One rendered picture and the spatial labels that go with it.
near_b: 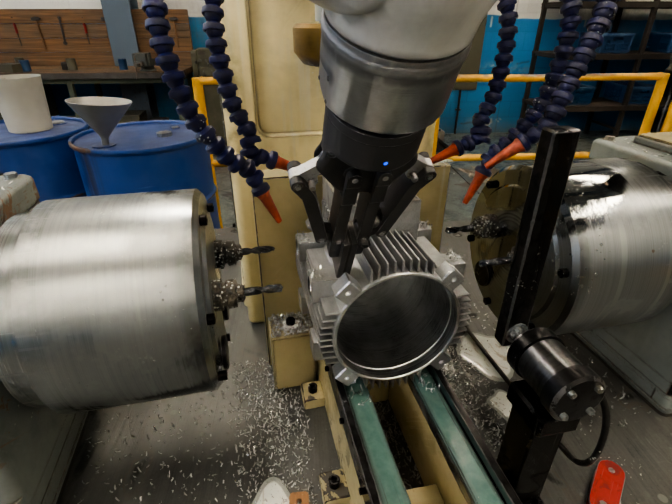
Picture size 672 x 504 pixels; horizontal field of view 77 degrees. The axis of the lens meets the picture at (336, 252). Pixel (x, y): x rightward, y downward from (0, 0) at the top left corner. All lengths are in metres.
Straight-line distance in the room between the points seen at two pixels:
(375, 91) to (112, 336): 0.33
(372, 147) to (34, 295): 0.34
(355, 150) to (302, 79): 0.42
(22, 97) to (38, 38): 3.58
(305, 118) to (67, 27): 5.27
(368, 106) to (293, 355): 0.50
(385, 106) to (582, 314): 0.43
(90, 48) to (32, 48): 0.61
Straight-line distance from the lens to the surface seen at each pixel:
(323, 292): 0.50
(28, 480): 0.64
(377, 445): 0.53
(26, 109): 2.50
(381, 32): 0.24
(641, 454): 0.79
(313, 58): 0.48
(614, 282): 0.62
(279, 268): 0.67
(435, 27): 0.24
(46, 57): 6.05
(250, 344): 0.84
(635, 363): 0.87
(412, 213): 0.54
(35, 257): 0.49
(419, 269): 0.48
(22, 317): 0.48
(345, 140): 0.30
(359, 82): 0.26
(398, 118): 0.27
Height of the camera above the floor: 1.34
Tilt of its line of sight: 29 degrees down
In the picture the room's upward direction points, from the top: straight up
